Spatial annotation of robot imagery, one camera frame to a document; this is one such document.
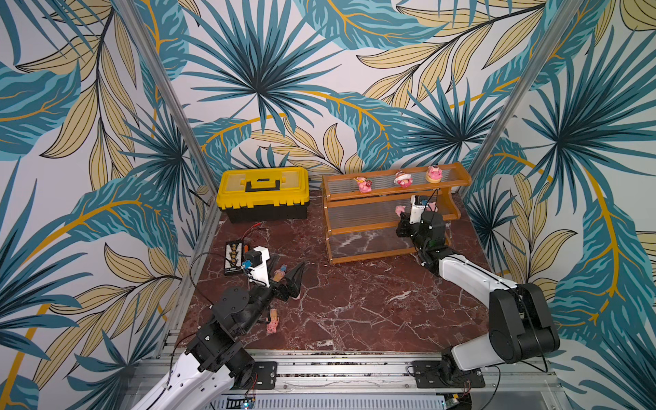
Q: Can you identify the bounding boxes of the pink strawberry cake figure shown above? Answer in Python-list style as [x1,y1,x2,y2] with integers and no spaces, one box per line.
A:
[394,171,413,188]

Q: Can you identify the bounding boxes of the aluminium mounting rail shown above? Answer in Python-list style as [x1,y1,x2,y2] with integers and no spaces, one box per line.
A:
[118,350,571,409]

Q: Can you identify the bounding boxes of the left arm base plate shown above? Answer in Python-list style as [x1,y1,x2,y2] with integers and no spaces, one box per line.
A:
[233,361,278,391]

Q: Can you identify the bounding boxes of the ice cream cone figure toy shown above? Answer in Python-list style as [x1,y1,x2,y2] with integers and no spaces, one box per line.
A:
[273,265,287,283]

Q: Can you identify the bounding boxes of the pink round pig figure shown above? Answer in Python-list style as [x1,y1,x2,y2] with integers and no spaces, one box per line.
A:
[425,166,442,184]

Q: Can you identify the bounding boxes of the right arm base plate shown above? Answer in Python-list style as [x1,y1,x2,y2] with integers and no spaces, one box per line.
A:
[409,360,485,390]

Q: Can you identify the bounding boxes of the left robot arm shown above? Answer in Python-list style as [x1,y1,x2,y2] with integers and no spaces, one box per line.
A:
[133,262,307,409]

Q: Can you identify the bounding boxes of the yellow black toolbox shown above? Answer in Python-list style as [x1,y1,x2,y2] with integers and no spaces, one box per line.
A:
[216,167,310,224]

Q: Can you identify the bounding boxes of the orange clear plastic shelf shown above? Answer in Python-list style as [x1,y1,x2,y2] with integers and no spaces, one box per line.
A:
[322,162,473,265]

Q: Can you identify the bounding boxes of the pink yellow figure toy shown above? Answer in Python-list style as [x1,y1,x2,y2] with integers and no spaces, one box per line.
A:
[355,176,372,193]

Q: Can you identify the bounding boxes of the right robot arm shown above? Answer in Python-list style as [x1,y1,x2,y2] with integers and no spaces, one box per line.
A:
[396,206,560,373]

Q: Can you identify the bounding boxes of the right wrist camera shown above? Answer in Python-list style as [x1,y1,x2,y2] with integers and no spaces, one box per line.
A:
[409,195,429,225]

